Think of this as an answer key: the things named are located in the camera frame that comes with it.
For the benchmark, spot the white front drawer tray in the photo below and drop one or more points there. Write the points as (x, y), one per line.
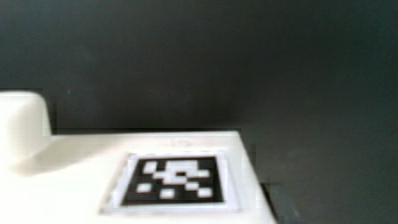
(150, 178)

